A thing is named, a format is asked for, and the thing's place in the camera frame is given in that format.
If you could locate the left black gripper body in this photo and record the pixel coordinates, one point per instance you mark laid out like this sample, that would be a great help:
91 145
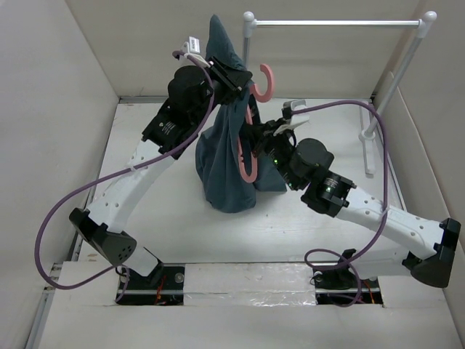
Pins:
222 94

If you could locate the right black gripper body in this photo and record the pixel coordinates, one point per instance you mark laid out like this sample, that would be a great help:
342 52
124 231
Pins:
280 150

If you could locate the teal t shirt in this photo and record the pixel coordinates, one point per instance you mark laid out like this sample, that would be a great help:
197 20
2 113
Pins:
217 161

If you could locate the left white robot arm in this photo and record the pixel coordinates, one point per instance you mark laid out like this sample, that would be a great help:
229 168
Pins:
163 141

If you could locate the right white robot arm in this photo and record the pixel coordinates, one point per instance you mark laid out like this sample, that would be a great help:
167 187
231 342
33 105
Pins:
425 248

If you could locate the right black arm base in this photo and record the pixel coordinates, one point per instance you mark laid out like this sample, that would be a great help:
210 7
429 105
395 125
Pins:
340 287

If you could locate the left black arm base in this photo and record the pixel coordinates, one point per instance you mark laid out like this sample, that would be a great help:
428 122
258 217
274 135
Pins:
163 287

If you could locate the white metal clothes rack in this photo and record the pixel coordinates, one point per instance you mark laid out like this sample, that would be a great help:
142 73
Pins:
368 123

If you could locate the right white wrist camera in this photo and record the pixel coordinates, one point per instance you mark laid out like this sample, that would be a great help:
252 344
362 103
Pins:
291 116

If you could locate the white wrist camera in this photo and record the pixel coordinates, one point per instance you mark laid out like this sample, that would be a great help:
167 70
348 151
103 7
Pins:
291 116
192 46

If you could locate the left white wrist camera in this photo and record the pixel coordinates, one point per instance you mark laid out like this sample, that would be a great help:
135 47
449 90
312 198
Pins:
192 46

